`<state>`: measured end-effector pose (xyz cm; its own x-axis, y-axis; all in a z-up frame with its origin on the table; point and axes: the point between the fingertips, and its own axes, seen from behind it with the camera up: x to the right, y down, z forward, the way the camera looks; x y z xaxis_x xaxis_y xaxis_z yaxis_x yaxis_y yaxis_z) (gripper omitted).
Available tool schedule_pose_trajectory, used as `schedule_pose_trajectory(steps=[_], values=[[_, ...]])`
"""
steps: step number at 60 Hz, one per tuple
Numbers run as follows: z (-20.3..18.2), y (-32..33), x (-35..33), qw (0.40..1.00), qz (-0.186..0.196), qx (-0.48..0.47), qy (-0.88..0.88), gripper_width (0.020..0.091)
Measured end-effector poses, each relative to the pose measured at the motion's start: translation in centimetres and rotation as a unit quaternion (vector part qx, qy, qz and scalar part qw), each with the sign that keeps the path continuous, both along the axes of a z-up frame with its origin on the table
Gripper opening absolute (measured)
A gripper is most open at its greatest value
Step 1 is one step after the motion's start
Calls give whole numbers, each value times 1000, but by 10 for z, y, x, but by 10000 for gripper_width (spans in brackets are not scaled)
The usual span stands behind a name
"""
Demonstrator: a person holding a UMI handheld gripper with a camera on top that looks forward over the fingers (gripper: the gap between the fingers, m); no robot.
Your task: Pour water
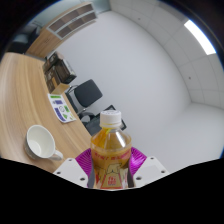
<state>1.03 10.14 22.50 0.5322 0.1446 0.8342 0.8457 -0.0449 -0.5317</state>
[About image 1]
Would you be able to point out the wooden shelf cabinet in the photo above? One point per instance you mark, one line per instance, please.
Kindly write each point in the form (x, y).
(53, 35)

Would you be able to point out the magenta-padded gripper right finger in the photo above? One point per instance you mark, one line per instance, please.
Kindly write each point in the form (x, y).
(137, 161)

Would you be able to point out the green and white mug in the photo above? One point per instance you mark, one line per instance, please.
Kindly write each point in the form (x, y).
(40, 141)

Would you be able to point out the rectangular ceiling light panel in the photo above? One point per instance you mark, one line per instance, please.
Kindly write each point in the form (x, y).
(200, 37)

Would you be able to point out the black solid-back office chair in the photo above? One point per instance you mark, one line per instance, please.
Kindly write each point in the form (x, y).
(87, 92)

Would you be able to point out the dark grey sofa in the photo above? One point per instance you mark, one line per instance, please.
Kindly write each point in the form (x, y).
(23, 40)

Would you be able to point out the yellow tea bottle white cap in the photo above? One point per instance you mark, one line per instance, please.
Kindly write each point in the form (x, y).
(111, 150)

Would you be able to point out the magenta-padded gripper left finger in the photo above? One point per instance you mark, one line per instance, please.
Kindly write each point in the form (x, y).
(83, 163)

